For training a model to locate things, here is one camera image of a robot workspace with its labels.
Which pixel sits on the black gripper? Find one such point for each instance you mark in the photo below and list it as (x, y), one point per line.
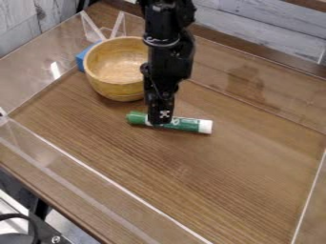
(164, 70)

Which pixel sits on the brown wooden bowl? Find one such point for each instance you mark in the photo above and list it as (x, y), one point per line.
(112, 68)

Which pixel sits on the blue block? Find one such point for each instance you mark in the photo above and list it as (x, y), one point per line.
(80, 56)

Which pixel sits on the green Expo marker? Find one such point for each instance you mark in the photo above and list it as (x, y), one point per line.
(179, 123)

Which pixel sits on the black metal bracket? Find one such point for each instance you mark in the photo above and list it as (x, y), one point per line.
(45, 234)

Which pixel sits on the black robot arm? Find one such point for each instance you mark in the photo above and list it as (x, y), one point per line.
(167, 19)

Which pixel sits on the clear acrylic stand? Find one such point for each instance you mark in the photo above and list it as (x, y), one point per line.
(96, 33)

